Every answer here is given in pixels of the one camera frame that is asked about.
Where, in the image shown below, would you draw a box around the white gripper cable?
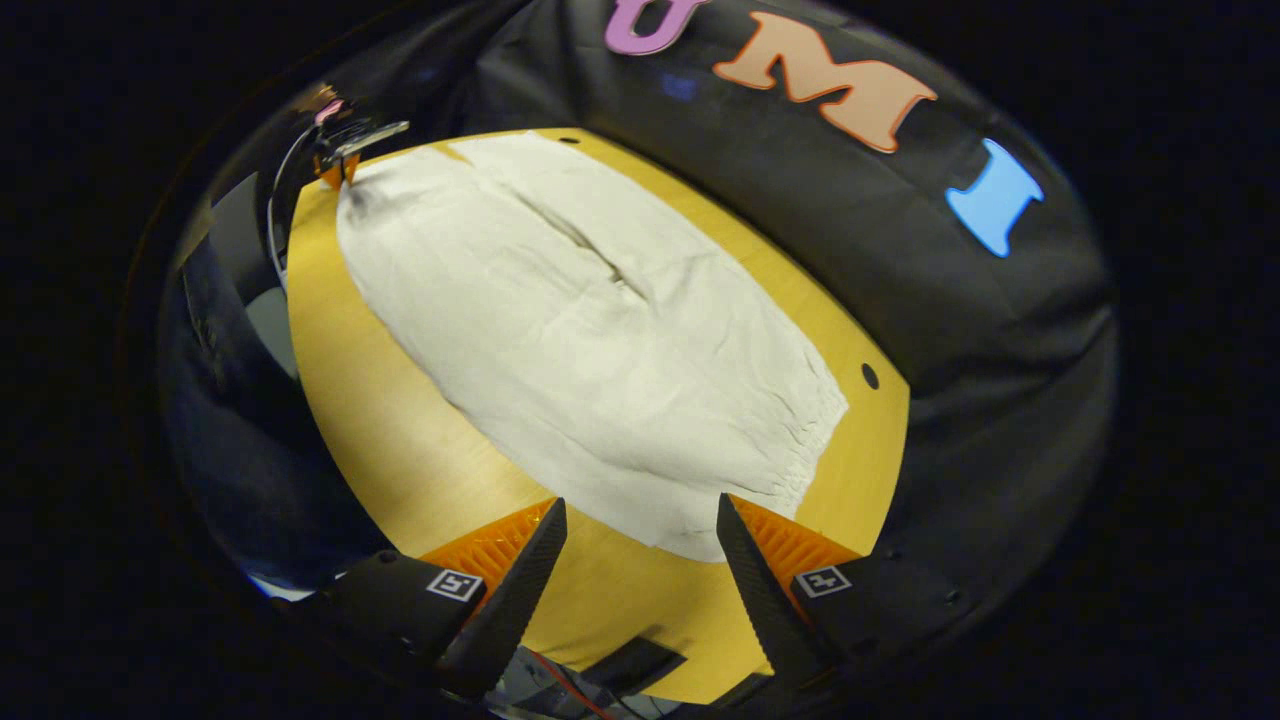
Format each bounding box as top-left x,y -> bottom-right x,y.
266,122 -> 323,293

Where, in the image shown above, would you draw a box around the white jeans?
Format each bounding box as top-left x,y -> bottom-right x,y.
335,130 -> 851,563

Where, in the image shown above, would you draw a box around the black backdrop cloth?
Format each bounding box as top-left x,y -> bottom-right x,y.
200,0 -> 1119,651

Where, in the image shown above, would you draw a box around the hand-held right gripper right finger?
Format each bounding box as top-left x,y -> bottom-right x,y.
716,492 -> 986,701

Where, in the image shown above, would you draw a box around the red cable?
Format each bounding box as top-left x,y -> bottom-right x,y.
528,648 -> 613,720

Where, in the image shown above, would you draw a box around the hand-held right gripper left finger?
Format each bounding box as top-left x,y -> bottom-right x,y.
300,497 -> 568,701

